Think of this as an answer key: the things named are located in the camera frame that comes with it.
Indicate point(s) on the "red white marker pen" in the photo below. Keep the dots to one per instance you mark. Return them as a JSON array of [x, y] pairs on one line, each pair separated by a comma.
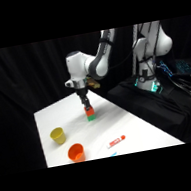
[[116, 141]]

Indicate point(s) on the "tan wrist mount plate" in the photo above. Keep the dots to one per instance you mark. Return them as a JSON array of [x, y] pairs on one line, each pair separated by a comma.
[[94, 83]]

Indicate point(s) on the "green cube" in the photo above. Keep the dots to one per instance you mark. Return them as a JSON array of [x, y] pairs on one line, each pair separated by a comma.
[[92, 117]]

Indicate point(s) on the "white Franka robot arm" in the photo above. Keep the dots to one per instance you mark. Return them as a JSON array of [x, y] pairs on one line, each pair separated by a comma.
[[91, 63]]

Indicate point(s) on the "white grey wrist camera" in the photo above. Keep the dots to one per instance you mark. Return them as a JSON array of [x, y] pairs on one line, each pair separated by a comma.
[[69, 83]]

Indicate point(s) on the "black curtain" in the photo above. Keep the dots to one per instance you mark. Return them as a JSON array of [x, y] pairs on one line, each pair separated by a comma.
[[18, 90]]

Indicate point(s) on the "blue lit keyboard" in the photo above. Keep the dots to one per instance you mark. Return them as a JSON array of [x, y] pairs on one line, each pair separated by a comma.
[[184, 66]]

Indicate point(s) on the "small blue object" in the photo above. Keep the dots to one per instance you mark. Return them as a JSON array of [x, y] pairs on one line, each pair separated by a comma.
[[113, 154]]

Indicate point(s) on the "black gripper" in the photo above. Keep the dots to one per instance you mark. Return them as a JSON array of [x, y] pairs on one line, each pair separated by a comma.
[[82, 91]]

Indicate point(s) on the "yellow plastic cup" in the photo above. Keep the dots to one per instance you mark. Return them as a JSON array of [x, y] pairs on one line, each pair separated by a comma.
[[58, 136]]

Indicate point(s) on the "green base light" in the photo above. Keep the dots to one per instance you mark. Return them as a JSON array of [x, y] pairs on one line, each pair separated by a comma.
[[155, 87]]

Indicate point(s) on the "red cube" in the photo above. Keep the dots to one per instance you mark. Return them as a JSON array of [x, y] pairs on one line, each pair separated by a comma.
[[90, 111]]

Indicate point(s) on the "orange plastic cup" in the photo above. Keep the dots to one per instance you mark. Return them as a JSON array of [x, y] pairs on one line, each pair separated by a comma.
[[76, 153]]

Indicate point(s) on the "black cloth covered stand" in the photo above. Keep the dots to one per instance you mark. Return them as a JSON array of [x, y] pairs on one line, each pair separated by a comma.
[[160, 112]]

